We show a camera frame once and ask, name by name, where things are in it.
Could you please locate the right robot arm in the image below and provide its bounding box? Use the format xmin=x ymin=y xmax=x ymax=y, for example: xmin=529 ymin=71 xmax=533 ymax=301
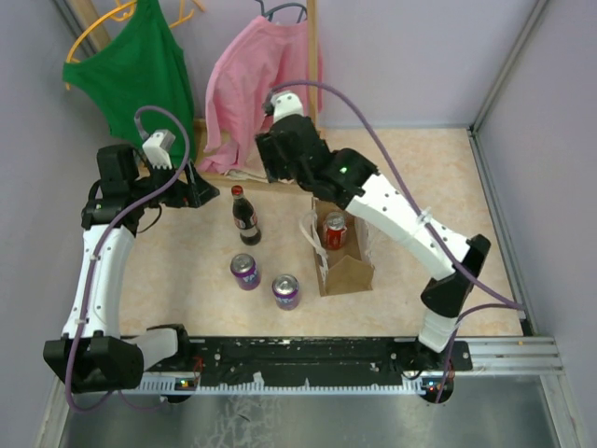
xmin=256 ymin=115 xmax=491 ymax=370

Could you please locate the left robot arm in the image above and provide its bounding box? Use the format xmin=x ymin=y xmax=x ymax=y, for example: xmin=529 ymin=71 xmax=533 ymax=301
xmin=43 ymin=145 xmax=219 ymax=394

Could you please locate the aluminium frame rail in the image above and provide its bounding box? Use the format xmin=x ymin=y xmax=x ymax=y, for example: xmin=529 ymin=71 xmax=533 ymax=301
xmin=465 ymin=336 xmax=563 ymax=376

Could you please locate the cola glass bottle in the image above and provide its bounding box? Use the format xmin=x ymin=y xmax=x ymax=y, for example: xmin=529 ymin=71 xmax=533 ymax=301
xmin=231 ymin=185 xmax=261 ymax=245

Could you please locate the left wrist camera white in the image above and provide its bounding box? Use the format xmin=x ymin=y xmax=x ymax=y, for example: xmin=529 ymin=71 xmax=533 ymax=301
xmin=142 ymin=130 xmax=175 ymax=169

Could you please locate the wooden clothes rack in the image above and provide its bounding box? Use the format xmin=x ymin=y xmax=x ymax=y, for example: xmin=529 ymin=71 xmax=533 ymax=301
xmin=55 ymin=1 xmax=321 ymax=192

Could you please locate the purple soda can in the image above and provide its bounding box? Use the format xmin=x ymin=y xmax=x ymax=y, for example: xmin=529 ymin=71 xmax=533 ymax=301
xmin=229 ymin=253 xmax=260 ymax=291
xmin=271 ymin=273 xmax=299 ymax=311

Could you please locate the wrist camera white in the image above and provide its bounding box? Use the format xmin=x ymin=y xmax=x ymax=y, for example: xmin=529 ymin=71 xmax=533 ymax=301
xmin=142 ymin=130 xmax=175 ymax=169
xmin=263 ymin=91 xmax=304 ymax=123

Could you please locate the green tank top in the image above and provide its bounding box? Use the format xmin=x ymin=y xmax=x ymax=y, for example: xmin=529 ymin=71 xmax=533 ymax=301
xmin=62 ymin=1 xmax=197 ymax=160

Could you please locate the red soda can front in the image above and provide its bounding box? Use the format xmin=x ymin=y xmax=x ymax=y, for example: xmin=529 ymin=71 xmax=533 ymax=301
xmin=323 ymin=211 xmax=348 ymax=250

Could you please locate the pink t-shirt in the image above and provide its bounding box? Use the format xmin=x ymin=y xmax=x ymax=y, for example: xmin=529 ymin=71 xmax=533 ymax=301
xmin=200 ymin=16 xmax=309 ymax=174

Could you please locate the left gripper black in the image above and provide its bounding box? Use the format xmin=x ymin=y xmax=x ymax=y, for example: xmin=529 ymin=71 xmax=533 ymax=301
xmin=130 ymin=158 xmax=219 ymax=208

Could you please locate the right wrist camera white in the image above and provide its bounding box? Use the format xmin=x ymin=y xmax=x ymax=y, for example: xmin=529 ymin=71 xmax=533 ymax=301
xmin=263 ymin=91 xmax=304 ymax=123

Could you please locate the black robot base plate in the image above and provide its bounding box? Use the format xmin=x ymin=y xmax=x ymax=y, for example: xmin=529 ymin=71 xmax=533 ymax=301
xmin=136 ymin=337 xmax=472 ymax=399

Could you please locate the grey clothes hanger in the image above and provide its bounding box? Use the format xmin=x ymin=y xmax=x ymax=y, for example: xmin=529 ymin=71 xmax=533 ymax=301
xmin=255 ymin=0 xmax=308 ymax=23

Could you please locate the beige folded cloth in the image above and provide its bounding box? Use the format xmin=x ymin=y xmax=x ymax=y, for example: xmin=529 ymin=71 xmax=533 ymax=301
xmin=225 ymin=169 xmax=268 ymax=183

